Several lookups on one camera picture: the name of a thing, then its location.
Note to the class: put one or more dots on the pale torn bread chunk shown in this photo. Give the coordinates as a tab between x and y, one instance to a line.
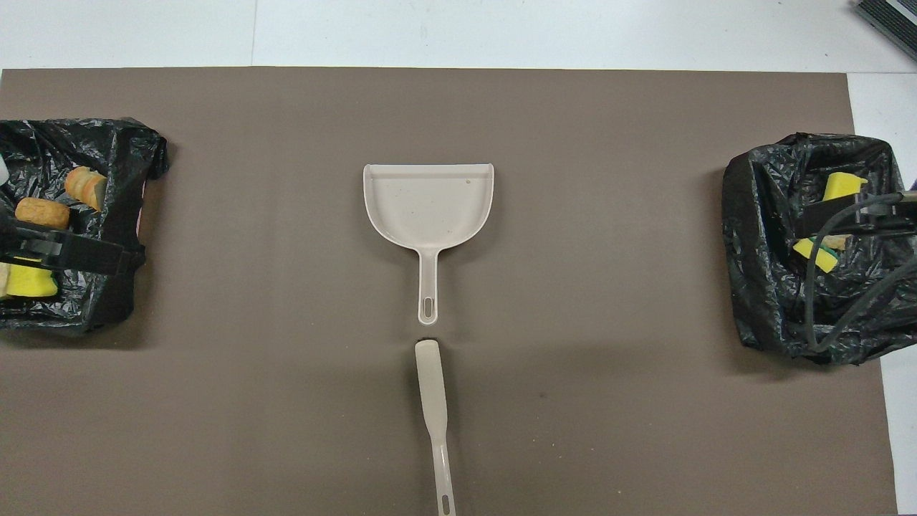
3	281

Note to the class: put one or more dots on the brown paper table mat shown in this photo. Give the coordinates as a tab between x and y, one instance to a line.
458	107

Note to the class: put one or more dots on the beige brush with black bristles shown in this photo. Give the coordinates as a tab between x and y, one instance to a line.
430	387

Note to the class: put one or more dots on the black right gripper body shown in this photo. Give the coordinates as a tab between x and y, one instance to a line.
892	211

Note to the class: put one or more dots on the beige plastic dustpan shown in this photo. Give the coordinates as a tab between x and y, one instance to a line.
428	204

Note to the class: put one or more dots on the waisted yellow sponge piece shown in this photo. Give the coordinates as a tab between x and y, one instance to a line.
32	283

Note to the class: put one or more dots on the dark ribbed box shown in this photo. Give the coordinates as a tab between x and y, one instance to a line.
895	18

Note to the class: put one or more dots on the yellow sponge with green layer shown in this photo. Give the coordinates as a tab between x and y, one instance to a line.
813	254

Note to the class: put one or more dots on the orange striped croissant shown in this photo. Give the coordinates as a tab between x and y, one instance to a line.
836	242
86	186

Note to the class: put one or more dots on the yellow sponge block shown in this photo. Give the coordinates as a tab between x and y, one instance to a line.
839	185

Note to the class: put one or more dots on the black bag lined bin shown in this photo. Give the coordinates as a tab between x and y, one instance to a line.
122	165
759	251

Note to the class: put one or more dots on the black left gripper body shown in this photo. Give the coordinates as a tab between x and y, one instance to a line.
29	244

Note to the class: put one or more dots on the brown bread roll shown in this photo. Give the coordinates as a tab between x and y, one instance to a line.
41	213

